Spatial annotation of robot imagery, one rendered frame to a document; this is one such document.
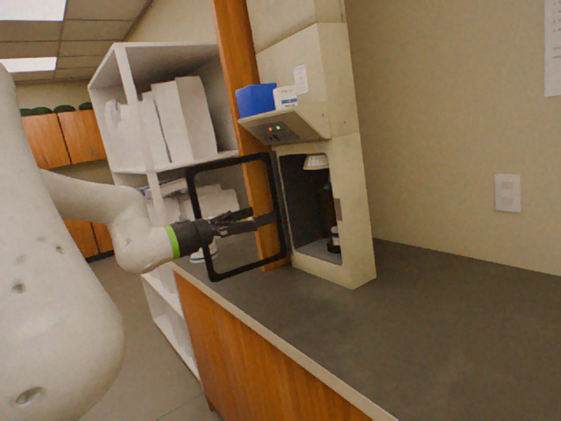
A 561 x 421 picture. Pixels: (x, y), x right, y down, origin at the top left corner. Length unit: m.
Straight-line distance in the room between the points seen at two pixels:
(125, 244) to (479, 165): 1.05
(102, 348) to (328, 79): 0.86
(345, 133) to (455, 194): 0.47
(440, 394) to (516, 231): 0.65
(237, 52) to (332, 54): 0.39
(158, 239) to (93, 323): 0.58
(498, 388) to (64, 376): 0.71
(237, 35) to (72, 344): 1.15
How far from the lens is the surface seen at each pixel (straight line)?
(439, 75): 1.32
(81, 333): 0.35
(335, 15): 1.11
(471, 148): 1.28
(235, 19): 1.36
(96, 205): 0.89
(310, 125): 0.98
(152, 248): 0.90
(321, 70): 1.03
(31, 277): 0.38
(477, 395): 0.81
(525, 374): 0.87
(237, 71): 1.31
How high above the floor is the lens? 1.47
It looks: 13 degrees down
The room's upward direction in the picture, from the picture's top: 10 degrees counter-clockwise
